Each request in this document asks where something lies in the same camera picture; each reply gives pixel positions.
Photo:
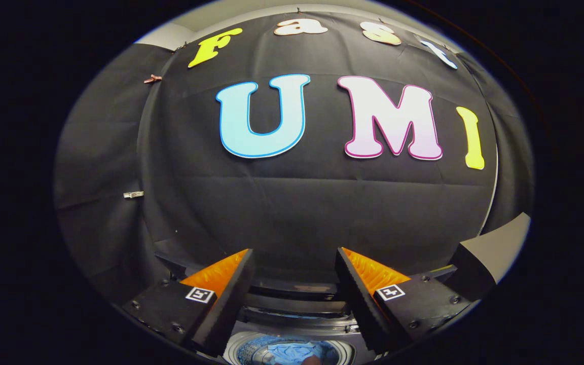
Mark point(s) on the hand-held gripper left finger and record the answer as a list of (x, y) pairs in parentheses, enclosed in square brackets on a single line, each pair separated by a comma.
[(223, 319)]

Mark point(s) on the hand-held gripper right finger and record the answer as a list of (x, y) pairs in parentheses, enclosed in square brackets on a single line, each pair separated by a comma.
[(363, 314)]

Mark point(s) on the dark grey washing machine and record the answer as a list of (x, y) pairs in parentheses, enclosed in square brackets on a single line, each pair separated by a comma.
[(297, 324)]

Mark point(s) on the light blue polo shirt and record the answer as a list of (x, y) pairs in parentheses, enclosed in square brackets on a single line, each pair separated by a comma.
[(292, 352)]

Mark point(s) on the black backdrop cloth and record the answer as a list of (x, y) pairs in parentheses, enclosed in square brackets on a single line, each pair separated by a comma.
[(297, 203)]

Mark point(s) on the small silver clip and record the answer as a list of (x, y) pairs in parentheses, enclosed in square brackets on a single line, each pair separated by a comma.
[(133, 194)]

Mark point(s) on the small pink clip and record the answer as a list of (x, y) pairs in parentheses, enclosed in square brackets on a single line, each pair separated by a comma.
[(152, 79)]

